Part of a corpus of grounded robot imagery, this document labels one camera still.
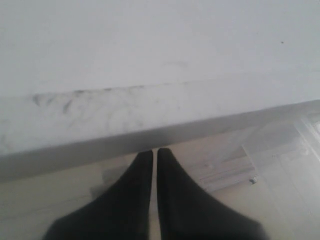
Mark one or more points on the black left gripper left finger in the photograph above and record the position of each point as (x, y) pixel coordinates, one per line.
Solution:
(120, 213)

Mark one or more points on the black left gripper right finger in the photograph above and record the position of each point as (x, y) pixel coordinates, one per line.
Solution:
(187, 212)

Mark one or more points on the clear plastic bin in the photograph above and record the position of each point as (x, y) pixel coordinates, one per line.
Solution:
(270, 174)

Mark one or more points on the white plastic drawer cabinet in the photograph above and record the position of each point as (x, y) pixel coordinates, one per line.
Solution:
(83, 81)

